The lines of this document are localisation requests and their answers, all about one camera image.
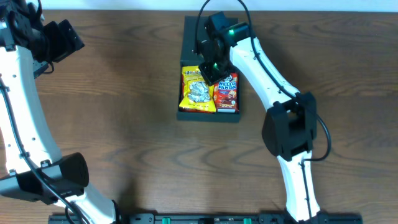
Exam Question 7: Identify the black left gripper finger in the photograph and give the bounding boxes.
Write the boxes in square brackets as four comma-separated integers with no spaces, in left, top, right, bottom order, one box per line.
[44,21,72,62]
[59,19,85,53]

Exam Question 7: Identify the dark green box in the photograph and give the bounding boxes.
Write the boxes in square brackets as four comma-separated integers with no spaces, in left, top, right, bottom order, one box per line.
[176,16,241,123]

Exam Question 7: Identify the red Hello Panda box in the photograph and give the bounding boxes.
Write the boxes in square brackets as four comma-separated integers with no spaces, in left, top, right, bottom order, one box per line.
[213,73,238,113]

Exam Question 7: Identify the yellow Hacks candy bag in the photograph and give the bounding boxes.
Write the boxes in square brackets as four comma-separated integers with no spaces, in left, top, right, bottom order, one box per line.
[179,66,216,113]

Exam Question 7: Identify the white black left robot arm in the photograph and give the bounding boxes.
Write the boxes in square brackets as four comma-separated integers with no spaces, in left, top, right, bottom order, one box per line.
[1,1,121,223]

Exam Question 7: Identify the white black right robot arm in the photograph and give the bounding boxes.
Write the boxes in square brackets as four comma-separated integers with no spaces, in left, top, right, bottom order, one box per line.
[195,12,320,223]

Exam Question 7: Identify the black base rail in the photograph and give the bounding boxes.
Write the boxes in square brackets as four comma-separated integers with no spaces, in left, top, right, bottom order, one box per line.
[48,212,364,224]

